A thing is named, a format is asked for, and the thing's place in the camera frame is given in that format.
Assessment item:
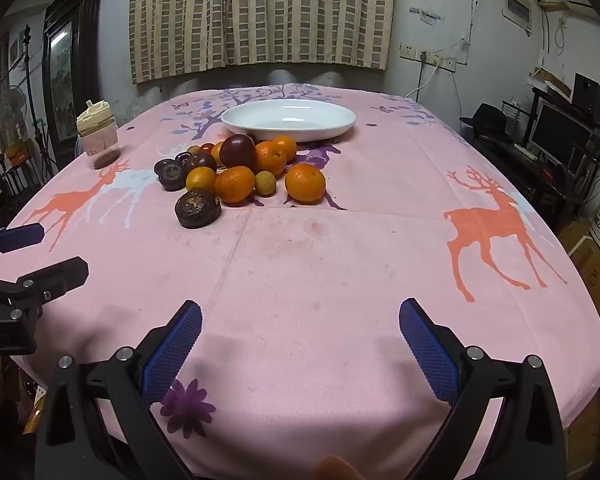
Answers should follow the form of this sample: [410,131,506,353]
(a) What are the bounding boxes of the large orange tomato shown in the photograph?
[285,163,327,205]

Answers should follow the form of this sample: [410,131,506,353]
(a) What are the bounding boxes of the dark red cherry tomato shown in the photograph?
[219,133,257,169]

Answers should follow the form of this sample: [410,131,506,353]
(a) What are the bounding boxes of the dark framed picture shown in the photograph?
[41,0,106,143]

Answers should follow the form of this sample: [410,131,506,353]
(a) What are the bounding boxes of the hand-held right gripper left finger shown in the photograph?
[34,300,203,480]

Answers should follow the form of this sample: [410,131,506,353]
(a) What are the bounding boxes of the black computer desk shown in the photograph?
[472,130,600,233]

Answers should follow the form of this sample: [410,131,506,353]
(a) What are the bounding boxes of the white oval plate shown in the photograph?
[220,99,357,142]

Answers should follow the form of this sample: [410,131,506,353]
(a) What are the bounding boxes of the striped beige curtain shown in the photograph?
[227,0,397,71]
[129,0,231,85]

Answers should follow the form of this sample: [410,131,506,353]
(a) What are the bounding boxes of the pink printed tablecloth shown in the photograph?
[4,82,600,478]

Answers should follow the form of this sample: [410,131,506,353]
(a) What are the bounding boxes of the computer monitor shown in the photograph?
[530,105,593,166]

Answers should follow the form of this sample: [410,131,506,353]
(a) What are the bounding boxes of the black hat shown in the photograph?
[459,103,513,142]

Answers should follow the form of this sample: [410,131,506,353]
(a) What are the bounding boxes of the standing fan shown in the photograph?
[0,85,28,128]

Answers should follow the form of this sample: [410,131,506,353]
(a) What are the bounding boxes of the wall electrical box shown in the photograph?
[502,0,533,23]

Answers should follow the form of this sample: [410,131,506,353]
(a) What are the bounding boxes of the yellowish round fruit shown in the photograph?
[254,170,277,197]

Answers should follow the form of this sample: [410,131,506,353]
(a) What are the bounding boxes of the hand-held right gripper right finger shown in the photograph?
[399,298,568,480]

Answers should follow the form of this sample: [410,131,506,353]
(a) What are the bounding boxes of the white power cable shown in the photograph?
[405,62,441,98]

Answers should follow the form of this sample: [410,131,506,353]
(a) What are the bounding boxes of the plastic jar with cream lid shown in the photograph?
[76,100,122,170]

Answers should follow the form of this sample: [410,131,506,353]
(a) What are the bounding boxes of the black speaker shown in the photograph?
[572,73,600,121]

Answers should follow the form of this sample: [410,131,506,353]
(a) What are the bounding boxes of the flat cardboard box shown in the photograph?
[527,67,573,98]

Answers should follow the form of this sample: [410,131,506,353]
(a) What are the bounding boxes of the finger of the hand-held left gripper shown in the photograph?
[0,223,46,271]
[0,256,90,321]

